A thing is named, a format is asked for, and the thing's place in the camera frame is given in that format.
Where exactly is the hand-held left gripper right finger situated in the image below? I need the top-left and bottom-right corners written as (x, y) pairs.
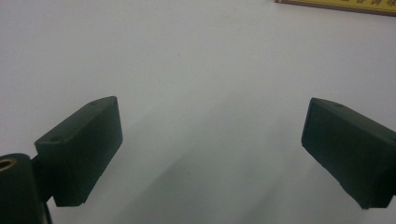
top-left (301, 97), bottom-right (396, 210)

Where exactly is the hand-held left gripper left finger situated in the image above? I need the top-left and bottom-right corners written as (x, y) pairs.
top-left (32, 95), bottom-right (124, 208)

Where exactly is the yellow wooden edge strip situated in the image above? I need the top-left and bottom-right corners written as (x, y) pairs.
top-left (275, 0), bottom-right (396, 18)

